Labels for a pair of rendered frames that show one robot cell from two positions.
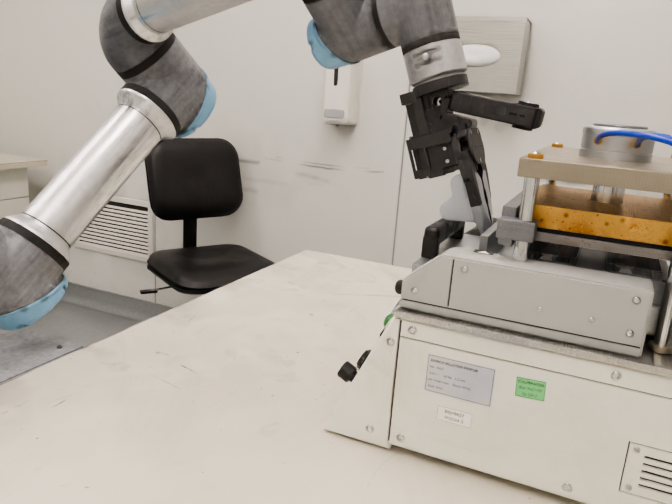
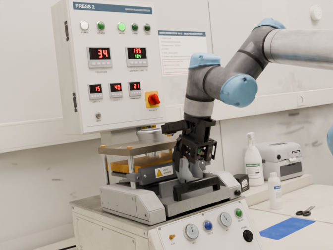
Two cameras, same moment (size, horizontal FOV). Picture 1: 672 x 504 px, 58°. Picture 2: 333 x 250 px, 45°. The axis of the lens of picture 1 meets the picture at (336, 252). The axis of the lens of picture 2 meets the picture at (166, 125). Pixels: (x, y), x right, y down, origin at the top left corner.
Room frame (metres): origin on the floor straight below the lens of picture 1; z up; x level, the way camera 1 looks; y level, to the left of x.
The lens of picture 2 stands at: (1.76, 0.32, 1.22)
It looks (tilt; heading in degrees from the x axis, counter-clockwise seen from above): 3 degrees down; 210
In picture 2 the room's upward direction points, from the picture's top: 6 degrees counter-clockwise
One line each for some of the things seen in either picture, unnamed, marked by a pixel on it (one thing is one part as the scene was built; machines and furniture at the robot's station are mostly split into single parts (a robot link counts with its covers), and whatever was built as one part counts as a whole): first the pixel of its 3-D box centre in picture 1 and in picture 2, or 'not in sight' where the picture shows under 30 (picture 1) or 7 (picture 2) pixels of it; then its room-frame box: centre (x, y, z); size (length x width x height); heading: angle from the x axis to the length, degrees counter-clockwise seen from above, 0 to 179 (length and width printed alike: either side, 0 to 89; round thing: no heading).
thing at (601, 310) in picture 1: (512, 293); (207, 182); (0.63, -0.19, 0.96); 0.26 x 0.05 x 0.07; 67
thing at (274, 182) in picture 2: not in sight; (274, 190); (0.14, -0.12, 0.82); 0.05 x 0.05 x 0.14
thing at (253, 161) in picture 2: not in sight; (252, 158); (-0.08, -0.27, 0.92); 0.09 x 0.08 x 0.25; 8
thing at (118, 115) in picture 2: not in sight; (117, 99); (0.66, -0.48, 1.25); 0.33 x 0.16 x 0.64; 157
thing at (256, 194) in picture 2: not in sight; (233, 194); (0.02, -0.35, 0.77); 0.84 x 0.30 x 0.04; 157
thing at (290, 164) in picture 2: not in sight; (272, 160); (-0.26, -0.23, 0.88); 0.25 x 0.20 x 0.17; 61
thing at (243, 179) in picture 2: not in sight; (238, 183); (0.05, -0.31, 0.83); 0.09 x 0.06 x 0.07; 171
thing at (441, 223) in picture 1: (445, 232); (197, 187); (0.81, -0.14, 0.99); 0.15 x 0.02 x 0.04; 157
